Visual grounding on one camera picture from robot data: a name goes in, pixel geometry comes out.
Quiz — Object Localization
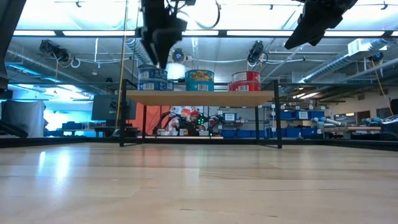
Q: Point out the rack with blue bins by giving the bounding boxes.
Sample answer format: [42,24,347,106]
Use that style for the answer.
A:
[217,105,327,139]

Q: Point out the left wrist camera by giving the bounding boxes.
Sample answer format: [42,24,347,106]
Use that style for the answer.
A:
[166,17,188,40]

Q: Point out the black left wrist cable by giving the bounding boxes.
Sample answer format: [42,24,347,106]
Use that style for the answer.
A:
[174,0,222,30]

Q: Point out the white duct box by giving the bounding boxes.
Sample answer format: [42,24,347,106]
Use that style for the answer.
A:
[347,37,388,57]

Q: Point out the black aluminium table frame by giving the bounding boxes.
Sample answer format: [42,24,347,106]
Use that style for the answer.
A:
[0,134,398,152]

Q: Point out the teal label tuna can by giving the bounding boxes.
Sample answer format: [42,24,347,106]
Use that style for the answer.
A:
[185,69,215,83]
[185,81,215,91]

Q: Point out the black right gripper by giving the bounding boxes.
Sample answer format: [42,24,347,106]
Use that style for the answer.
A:
[284,0,358,50]

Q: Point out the black ceiling camera device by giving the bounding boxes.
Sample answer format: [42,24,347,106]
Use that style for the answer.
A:
[247,40,265,65]
[39,39,81,69]
[171,48,187,64]

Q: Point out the black background machine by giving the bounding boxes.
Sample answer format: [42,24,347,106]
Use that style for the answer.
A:
[381,98,398,135]

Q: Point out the dark monitor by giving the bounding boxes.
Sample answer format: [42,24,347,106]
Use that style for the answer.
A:
[91,94,137,122]

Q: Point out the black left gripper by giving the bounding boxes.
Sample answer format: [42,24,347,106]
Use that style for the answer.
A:
[136,0,183,70]

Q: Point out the white cylinder lamp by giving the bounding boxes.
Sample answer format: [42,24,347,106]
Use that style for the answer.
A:
[165,63,187,80]

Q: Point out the orange wall panel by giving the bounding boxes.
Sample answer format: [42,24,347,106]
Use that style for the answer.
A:
[129,104,171,135]

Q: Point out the yellow hanging cable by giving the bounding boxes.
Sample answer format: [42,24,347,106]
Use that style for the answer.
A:
[114,0,128,130]
[371,58,394,116]

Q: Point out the silver flexible duct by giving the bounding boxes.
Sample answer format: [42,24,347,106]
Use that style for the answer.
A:
[125,37,147,65]

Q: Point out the grey curtain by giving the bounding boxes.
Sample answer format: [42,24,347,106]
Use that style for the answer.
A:
[1,100,47,133]

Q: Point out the wooden shelf black metal frame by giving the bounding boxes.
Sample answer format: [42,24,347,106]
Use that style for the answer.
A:
[118,78,282,149]

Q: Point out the red label seafood can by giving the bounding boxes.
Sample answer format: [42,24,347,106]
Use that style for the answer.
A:
[228,81,262,91]
[231,70,261,83]

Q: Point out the overhead LED light bar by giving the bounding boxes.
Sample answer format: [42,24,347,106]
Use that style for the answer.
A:
[12,29,398,39]

